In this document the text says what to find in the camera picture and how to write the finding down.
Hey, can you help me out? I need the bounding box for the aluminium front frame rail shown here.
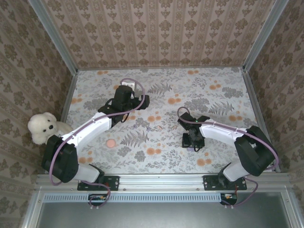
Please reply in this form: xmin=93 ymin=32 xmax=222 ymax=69
xmin=35 ymin=172 xmax=290 ymax=191

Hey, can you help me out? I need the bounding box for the slotted grey cable duct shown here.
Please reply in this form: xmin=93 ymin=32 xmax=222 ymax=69
xmin=43 ymin=192 xmax=221 ymax=203

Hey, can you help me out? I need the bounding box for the grey metal sheet panel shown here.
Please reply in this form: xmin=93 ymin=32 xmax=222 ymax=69
xmin=35 ymin=191 xmax=294 ymax=228

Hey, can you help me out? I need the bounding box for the aluminium back edge rail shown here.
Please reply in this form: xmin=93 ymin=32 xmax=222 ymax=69
xmin=76 ymin=66 xmax=245 ymax=71

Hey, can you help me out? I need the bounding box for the white teddy bear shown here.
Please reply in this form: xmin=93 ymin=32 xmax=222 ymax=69
xmin=27 ymin=111 xmax=74 ymax=145

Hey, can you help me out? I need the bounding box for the aluminium lower frame bar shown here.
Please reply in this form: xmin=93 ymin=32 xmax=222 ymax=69
xmin=20 ymin=189 xmax=45 ymax=228
xmin=281 ymin=191 xmax=297 ymax=228

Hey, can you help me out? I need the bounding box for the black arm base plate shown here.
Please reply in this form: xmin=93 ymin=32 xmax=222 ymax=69
xmin=77 ymin=175 xmax=120 ymax=191
xmin=203 ymin=175 xmax=247 ymax=191

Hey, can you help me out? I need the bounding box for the small control board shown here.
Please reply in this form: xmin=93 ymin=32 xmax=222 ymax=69
xmin=88 ymin=193 xmax=108 ymax=207
xmin=219 ymin=192 xmax=238 ymax=206

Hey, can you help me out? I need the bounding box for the aluminium side rail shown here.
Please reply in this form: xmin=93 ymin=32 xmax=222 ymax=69
xmin=60 ymin=70 xmax=78 ymax=125
xmin=241 ymin=67 xmax=281 ymax=173

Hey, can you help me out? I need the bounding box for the aluminium corner post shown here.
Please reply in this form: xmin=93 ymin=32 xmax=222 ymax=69
xmin=28 ymin=0 xmax=79 ymax=75
xmin=242 ymin=0 xmax=290 ymax=72

